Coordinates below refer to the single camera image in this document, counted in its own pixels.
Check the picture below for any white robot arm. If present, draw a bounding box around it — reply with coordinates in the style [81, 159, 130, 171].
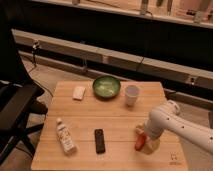
[135, 100, 213, 154]

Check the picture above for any green bowl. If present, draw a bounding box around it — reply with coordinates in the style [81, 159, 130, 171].
[92, 75, 121, 99]

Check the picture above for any black remote control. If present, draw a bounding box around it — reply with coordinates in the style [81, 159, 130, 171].
[94, 129, 105, 154]

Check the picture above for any white sponge block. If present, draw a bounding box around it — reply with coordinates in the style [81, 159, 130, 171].
[72, 86, 86, 100]

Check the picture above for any black office chair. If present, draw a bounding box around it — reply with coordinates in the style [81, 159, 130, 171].
[0, 79, 48, 166]

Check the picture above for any white ceramic cup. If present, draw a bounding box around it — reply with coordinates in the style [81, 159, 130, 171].
[125, 85, 140, 106]

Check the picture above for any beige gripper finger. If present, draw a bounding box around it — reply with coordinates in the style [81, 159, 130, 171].
[140, 139, 160, 155]
[135, 125, 144, 135]

